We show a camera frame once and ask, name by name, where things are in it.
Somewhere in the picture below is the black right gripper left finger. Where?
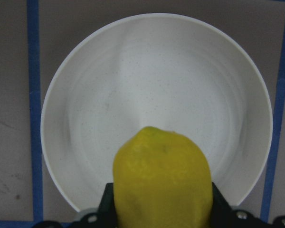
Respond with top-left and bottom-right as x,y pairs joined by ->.
96,183 -> 117,228

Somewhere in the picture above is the yellow lemon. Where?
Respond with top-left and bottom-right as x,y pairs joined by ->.
113,127 -> 213,228

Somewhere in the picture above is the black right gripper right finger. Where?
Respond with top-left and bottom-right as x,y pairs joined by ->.
210,182 -> 232,228

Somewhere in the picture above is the cream round plate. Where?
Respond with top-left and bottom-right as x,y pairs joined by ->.
40,13 -> 273,211

